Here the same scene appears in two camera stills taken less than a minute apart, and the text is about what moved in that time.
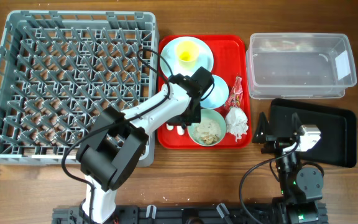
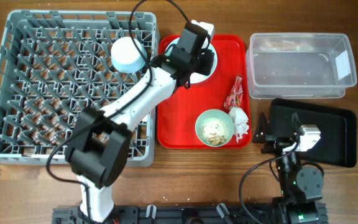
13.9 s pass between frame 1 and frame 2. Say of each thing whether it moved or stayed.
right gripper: stayed
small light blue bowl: moved
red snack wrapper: stayed
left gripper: moved
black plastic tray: stayed
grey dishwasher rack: stayed
